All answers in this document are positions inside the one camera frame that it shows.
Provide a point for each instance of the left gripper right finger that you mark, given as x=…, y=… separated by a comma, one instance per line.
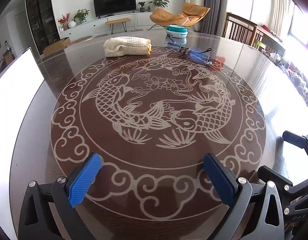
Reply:
x=256, y=206

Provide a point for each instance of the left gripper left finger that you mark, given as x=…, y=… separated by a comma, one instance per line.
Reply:
x=36, y=219

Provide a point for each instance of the clear glasses with black arms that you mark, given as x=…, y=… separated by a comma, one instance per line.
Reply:
x=201, y=56

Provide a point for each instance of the wooden dining chair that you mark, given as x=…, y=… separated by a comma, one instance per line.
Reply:
x=239, y=29

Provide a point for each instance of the teal white round device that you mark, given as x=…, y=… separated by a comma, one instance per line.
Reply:
x=176, y=35

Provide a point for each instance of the cardboard box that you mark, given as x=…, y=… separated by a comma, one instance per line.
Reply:
x=56, y=46

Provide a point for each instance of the orange lounge chair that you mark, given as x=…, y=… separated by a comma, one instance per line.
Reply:
x=191, y=14

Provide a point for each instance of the cream knitted cloth right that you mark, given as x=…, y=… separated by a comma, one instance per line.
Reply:
x=127, y=45

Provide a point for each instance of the white tv cabinet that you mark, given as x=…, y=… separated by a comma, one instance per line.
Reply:
x=139, y=20

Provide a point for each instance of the grey curtain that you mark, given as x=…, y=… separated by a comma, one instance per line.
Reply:
x=214, y=20

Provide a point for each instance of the red flowers in vase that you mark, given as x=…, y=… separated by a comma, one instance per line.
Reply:
x=64, y=20

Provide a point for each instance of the small potted plant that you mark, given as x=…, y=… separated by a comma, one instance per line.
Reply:
x=142, y=6

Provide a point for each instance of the large leafy plant right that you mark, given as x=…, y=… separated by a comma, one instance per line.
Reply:
x=159, y=3

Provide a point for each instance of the wooden bench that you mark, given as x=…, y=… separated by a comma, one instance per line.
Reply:
x=121, y=21

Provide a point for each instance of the potted green plant left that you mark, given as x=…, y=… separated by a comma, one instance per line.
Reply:
x=81, y=15

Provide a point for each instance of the dark display shelf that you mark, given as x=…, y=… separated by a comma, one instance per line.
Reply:
x=42, y=23

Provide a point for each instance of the black television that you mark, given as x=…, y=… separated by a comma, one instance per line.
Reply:
x=109, y=7

